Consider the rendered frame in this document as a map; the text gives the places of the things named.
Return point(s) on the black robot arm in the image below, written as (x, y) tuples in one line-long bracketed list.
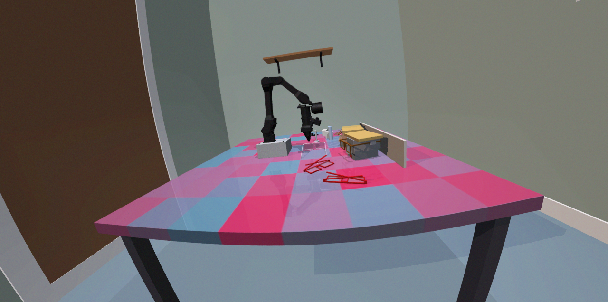
[(270, 122)]

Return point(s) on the red-framed glasses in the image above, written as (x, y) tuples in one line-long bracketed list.
[(316, 168)]

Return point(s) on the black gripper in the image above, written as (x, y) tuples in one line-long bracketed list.
[(306, 127)]

